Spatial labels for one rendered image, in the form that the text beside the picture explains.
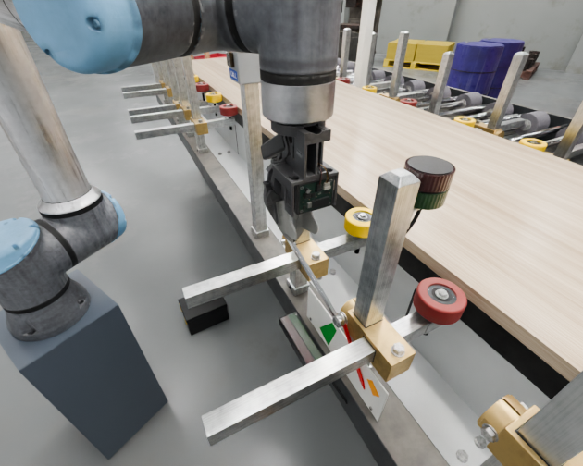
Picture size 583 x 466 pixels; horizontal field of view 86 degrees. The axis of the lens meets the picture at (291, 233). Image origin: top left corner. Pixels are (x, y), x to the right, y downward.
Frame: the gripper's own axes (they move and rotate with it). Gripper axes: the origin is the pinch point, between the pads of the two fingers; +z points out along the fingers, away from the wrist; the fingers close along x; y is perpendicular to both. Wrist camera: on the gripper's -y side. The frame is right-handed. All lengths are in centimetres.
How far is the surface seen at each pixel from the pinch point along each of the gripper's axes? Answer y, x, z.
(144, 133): -106, -16, 13
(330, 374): 18.9, -3.0, 12.6
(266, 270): -6.1, -2.7, 12.9
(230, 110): -104, 22, 8
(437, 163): 13.8, 13.6, -15.6
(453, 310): 20.8, 18.7, 8.0
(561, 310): 28.5, 34.9, 8.7
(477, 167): -13, 69, 9
